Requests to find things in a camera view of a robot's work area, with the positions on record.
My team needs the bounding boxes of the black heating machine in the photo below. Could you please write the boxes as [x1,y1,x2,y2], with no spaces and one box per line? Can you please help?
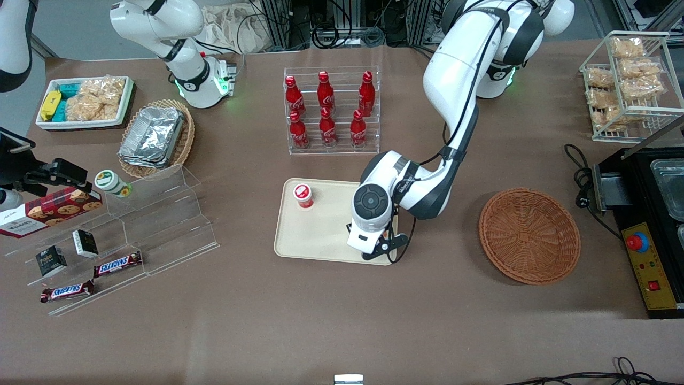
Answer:
[590,115,684,320]

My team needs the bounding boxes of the red cola bottle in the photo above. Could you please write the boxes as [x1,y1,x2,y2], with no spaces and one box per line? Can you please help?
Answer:
[359,71,376,117]
[289,111,310,149]
[317,71,335,113]
[350,110,368,149]
[285,75,306,118]
[319,107,338,148]

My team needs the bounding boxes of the black power cable with plug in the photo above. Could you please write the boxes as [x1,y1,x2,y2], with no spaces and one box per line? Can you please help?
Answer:
[564,143,623,240]

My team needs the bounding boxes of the green lid yogurt cup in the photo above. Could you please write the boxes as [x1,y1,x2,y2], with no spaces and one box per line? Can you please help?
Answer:
[95,170,132,199]

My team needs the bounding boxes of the clear acrylic bottle rack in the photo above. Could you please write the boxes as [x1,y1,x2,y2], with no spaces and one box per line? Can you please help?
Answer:
[284,66,380,156]

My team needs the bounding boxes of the bagged fried bread snack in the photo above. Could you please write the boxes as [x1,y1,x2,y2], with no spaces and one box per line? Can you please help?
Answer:
[586,88,621,109]
[620,76,666,101]
[618,57,663,80]
[591,106,630,132]
[610,36,646,59]
[586,68,615,89]

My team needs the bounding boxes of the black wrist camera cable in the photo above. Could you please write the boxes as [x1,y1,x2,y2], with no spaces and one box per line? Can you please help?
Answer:
[387,0,535,264]

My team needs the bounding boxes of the beige crumpled cloth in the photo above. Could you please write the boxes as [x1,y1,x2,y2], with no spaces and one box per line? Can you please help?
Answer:
[200,5,273,54]

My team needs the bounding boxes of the small black carton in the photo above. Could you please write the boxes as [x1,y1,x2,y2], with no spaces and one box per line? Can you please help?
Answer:
[36,245,68,278]
[72,229,99,259]

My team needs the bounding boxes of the red lid yogurt cup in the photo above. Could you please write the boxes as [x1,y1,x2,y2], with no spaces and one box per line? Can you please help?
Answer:
[293,183,315,210]

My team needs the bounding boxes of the aluminium equipment rack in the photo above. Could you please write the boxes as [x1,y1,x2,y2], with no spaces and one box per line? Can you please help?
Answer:
[259,0,447,51]

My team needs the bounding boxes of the oval tan wicker basket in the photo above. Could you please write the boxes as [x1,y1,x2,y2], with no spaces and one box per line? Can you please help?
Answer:
[118,99,195,180]

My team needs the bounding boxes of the white wire rack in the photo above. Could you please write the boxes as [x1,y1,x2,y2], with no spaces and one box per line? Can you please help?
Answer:
[580,31,684,144]

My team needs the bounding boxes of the yellow control panel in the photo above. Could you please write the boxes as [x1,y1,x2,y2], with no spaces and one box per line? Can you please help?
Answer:
[621,222,679,312]

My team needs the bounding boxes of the steel food pan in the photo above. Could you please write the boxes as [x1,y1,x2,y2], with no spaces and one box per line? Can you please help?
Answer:
[649,159,684,222]

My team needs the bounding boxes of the white rectangular snack bin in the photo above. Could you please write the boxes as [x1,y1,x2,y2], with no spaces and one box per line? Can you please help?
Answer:
[36,76,134,130]

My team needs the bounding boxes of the yellow snack pack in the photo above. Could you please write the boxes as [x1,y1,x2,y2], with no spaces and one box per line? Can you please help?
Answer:
[40,90,62,122]

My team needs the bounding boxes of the black floor cables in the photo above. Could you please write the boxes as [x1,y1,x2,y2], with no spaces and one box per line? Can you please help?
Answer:
[505,357,684,385]

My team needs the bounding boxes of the clear acrylic step shelf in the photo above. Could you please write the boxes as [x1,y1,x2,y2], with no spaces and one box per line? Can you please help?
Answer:
[5,165,220,317]

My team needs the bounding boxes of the beige plastic tray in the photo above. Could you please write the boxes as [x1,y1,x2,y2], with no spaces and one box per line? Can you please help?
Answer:
[274,178,399,266]

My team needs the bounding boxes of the red tartan cookie box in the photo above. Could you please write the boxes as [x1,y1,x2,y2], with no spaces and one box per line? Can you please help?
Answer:
[0,187,103,239]

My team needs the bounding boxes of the Snickers chocolate bar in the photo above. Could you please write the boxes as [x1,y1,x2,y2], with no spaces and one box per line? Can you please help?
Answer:
[40,280,95,304]
[94,251,143,279]

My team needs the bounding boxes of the clear bag of crackers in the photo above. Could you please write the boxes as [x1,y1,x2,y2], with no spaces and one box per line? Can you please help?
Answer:
[65,78,126,121]

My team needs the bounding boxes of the round brown wicker basket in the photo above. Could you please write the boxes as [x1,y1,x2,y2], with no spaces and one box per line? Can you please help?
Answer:
[478,187,581,286]

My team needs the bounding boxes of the stacked foil containers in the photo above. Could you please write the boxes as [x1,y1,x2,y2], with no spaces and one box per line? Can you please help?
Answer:
[119,106,185,169]

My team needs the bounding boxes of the black right arm base cable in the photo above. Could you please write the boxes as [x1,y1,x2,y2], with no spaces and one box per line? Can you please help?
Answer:
[193,38,246,81]

